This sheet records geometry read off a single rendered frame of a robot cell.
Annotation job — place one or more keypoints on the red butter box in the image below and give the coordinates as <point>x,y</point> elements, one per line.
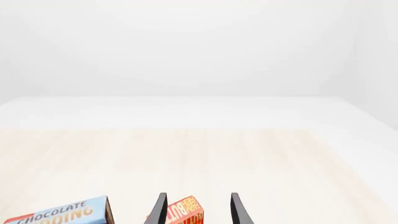
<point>185,211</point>

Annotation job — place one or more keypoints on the blue chocolate pudding box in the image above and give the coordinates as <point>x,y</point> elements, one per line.
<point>66,212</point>

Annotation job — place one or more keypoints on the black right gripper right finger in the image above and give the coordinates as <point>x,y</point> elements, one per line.
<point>238,212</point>

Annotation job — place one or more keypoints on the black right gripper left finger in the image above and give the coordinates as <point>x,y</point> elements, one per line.
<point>160,212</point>

